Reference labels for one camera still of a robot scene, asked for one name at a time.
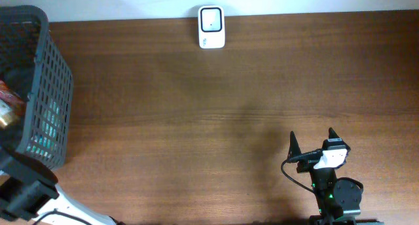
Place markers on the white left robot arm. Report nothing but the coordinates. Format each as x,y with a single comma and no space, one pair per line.
32,193

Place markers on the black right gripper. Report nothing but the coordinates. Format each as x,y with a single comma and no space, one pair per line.
294,149

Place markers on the teal snack packet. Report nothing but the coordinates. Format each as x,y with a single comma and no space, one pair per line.
45,138

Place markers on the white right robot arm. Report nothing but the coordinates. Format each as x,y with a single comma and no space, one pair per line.
338,199

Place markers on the grey plastic mesh basket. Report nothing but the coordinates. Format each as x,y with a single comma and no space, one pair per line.
32,66

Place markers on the red snack packet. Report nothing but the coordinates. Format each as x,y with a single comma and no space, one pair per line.
12,99

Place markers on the white tube with gold cap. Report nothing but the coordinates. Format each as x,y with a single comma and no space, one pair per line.
8,115

